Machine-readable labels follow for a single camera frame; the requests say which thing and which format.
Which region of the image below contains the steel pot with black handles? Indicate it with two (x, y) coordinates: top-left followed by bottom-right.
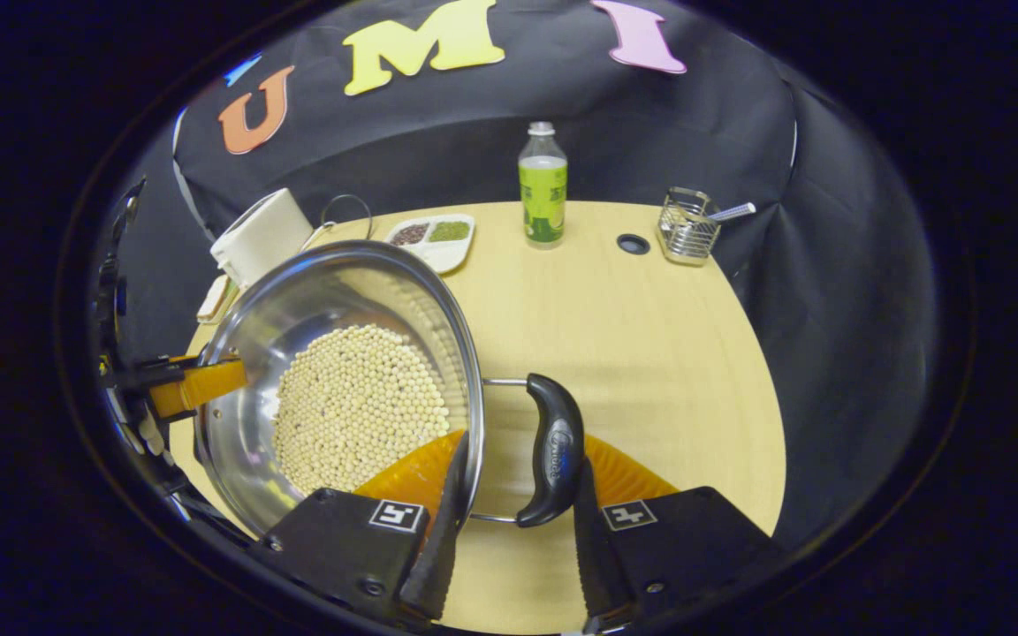
(194, 240), (587, 538)

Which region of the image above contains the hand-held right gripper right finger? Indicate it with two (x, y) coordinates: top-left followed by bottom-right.
(571, 433), (786, 635)

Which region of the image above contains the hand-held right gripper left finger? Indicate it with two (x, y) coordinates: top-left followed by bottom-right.
(248, 429), (473, 630)

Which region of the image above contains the black power cable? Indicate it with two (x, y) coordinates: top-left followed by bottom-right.
(319, 194), (375, 241)

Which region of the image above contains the white toaster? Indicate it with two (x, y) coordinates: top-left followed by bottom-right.
(210, 188), (315, 288)

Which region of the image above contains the white divided dish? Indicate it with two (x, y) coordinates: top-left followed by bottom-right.
(384, 214), (476, 275)

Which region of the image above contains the pile of soybeans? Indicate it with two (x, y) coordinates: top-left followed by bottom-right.
(272, 324), (452, 496)

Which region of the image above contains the wire mesh holder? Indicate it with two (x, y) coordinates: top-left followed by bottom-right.
(657, 187), (722, 268)

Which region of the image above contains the green label drink bottle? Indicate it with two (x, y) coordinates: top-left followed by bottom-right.
(518, 122), (569, 250)

